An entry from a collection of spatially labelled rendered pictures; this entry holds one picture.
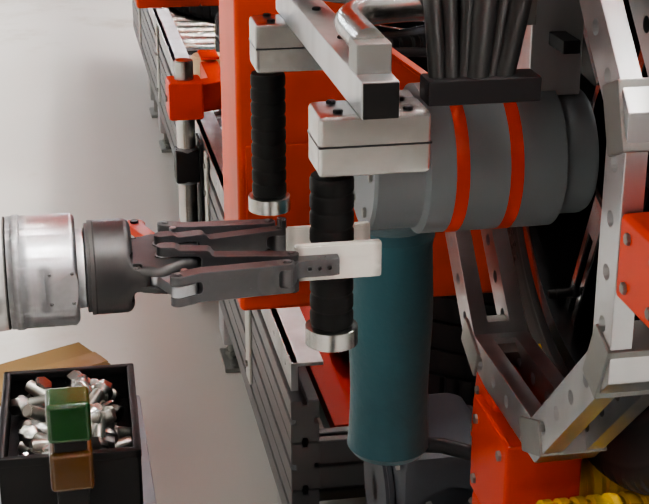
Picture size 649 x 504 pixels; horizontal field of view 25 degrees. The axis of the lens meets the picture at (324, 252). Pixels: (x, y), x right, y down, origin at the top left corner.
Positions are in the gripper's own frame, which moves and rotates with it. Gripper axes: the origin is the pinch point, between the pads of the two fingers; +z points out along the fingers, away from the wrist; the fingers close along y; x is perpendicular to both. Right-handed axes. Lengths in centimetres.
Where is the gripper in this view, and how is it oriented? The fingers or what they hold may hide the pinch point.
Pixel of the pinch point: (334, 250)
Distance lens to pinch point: 118.6
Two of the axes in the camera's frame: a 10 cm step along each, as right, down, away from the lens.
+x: 0.0, -9.3, -3.6
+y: 1.9, 3.5, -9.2
